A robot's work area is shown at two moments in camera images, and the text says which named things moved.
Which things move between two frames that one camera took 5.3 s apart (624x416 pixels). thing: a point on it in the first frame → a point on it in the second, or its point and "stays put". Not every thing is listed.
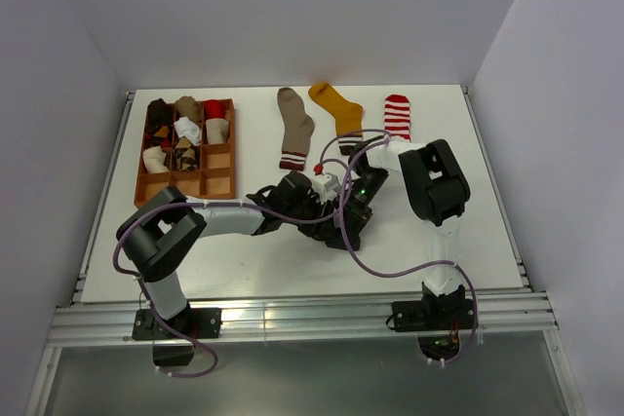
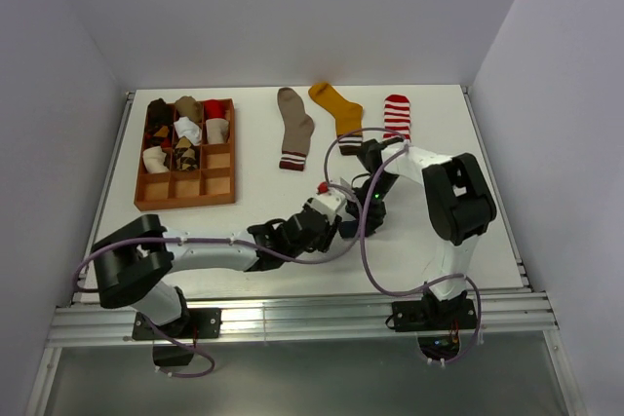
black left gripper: [319, 207] → [327, 235]
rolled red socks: [214, 108] stays put
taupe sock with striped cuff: [297, 127] stays put
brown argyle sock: [185, 156] stays put
